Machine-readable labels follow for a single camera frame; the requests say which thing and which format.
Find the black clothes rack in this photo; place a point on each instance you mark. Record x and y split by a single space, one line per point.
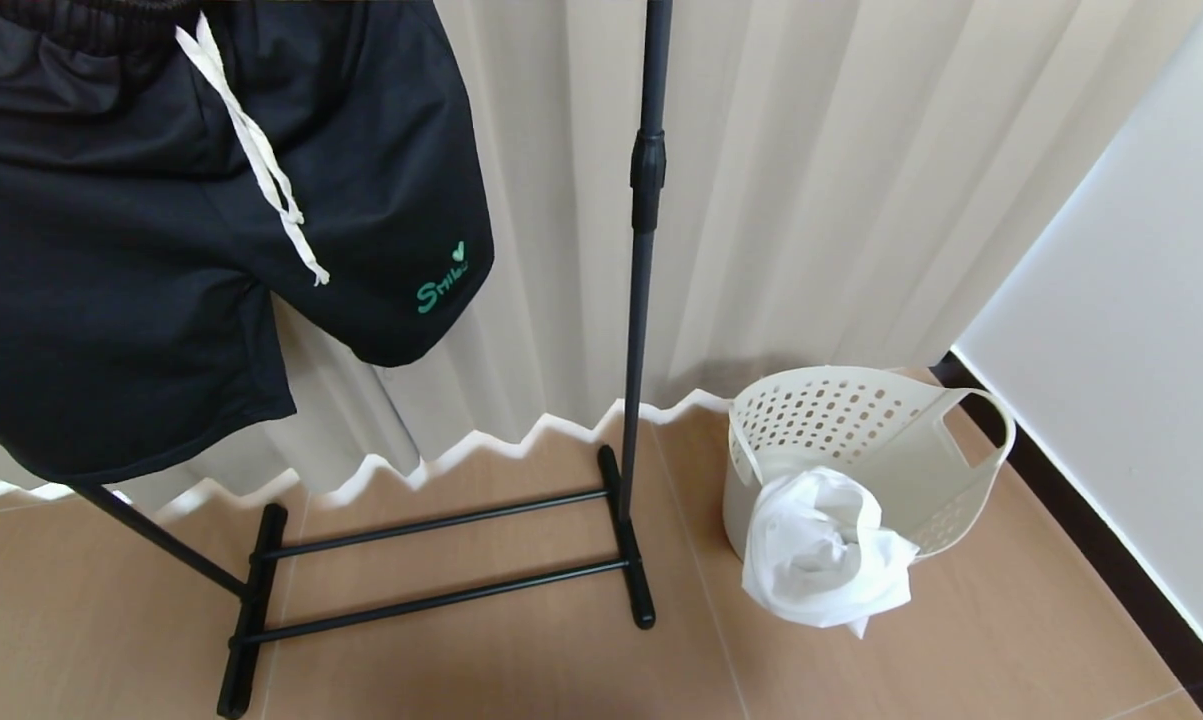
646 180

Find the white garment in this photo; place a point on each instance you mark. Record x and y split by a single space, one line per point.
821 550

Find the black garment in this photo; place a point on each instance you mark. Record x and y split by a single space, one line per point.
111 300

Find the white laundry basket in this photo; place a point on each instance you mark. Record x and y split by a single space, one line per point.
901 450

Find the beige curtain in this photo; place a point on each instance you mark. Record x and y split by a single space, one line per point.
811 150

